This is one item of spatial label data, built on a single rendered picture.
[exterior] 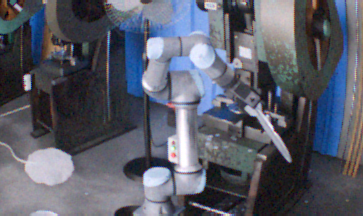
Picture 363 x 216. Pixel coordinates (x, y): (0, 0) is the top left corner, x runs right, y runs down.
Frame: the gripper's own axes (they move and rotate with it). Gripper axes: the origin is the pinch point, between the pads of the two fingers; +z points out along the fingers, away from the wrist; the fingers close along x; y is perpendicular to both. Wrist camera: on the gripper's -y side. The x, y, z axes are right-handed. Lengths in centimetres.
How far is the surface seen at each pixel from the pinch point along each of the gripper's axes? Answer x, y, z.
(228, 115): 3, 55, 34
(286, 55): -29.4, 11.1, 5.0
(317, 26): -61, 17, 18
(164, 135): 32, 199, 115
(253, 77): -20, 56, 34
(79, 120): 67, 206, 48
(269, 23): -35.5, 17.5, -7.7
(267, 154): 5, 30, 51
